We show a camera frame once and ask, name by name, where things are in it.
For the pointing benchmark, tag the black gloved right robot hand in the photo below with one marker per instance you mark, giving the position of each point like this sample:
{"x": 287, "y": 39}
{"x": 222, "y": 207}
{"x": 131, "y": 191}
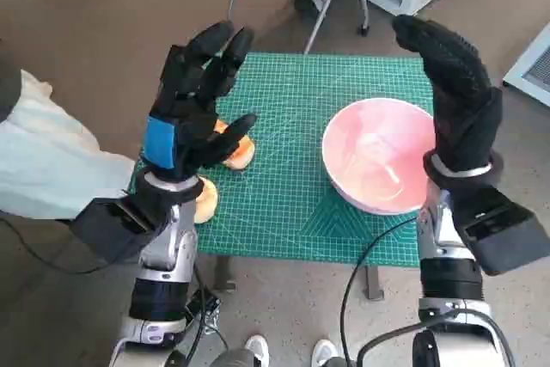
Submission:
{"x": 464, "y": 96}

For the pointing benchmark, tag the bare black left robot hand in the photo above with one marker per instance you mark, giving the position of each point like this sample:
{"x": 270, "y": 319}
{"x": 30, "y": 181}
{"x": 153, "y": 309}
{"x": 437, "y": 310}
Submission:
{"x": 193, "y": 126}

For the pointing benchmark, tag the long toasted toy bread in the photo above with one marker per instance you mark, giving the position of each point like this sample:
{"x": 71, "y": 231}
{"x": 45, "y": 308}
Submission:
{"x": 240, "y": 156}

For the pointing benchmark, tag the round toy bread bun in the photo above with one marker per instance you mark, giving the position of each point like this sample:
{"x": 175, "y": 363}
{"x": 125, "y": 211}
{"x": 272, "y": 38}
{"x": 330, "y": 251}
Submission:
{"x": 207, "y": 208}

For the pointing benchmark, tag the pink bowl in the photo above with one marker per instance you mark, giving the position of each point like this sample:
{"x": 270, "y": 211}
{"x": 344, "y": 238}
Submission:
{"x": 365, "y": 148}

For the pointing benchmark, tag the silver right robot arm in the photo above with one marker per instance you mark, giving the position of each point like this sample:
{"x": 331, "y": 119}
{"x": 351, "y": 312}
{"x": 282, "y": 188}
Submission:
{"x": 447, "y": 281}

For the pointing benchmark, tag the white vented box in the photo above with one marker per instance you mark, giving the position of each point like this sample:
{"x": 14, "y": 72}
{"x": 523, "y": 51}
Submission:
{"x": 537, "y": 66}

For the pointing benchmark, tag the green cutting mat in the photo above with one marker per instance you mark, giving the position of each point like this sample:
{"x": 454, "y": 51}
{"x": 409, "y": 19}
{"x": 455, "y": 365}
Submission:
{"x": 283, "y": 195}

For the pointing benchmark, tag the grey table leg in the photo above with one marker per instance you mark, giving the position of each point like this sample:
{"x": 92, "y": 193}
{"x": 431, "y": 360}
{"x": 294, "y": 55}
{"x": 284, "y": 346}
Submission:
{"x": 373, "y": 283}
{"x": 223, "y": 274}

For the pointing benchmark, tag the person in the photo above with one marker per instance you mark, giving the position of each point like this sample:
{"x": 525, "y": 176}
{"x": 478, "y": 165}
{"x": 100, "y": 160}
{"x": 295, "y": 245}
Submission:
{"x": 43, "y": 148}

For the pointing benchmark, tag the silver metal pole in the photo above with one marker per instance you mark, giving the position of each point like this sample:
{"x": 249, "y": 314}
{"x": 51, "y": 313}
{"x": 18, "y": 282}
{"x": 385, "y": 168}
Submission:
{"x": 320, "y": 19}

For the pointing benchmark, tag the white shoe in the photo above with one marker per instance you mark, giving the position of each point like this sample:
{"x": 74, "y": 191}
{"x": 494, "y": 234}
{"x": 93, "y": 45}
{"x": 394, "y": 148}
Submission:
{"x": 256, "y": 347}
{"x": 323, "y": 350}

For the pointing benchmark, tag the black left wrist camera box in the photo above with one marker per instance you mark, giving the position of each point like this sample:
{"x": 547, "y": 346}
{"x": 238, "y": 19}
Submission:
{"x": 107, "y": 229}

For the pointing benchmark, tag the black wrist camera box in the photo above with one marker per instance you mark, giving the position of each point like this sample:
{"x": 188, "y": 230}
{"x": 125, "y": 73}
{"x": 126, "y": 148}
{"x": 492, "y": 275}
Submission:
{"x": 498, "y": 229}
{"x": 107, "y": 229}

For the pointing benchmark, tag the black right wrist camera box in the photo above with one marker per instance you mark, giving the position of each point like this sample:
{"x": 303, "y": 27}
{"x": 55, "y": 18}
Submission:
{"x": 498, "y": 229}

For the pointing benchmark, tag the black metal stand rail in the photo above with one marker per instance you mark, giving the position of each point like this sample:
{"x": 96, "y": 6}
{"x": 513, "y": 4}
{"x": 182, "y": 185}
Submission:
{"x": 208, "y": 304}

